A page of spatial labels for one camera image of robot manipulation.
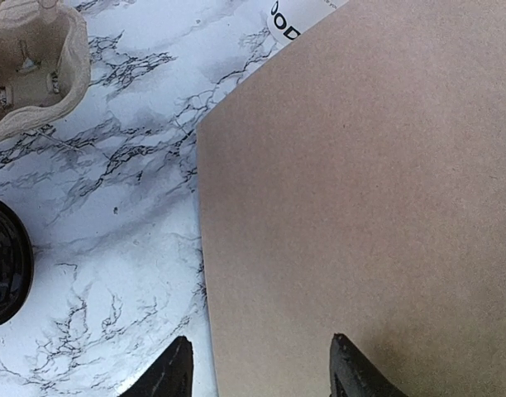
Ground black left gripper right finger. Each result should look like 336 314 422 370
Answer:
329 333 407 397

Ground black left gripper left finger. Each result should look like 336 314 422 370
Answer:
122 336 193 397

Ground brown paper bag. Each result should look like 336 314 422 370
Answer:
197 1 506 396

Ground black lid stack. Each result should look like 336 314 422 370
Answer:
0 200 34 325

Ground brown pulp cup carrier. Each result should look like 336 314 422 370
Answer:
0 1 91 141

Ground stacked white paper cups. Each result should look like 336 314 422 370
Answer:
266 0 348 46

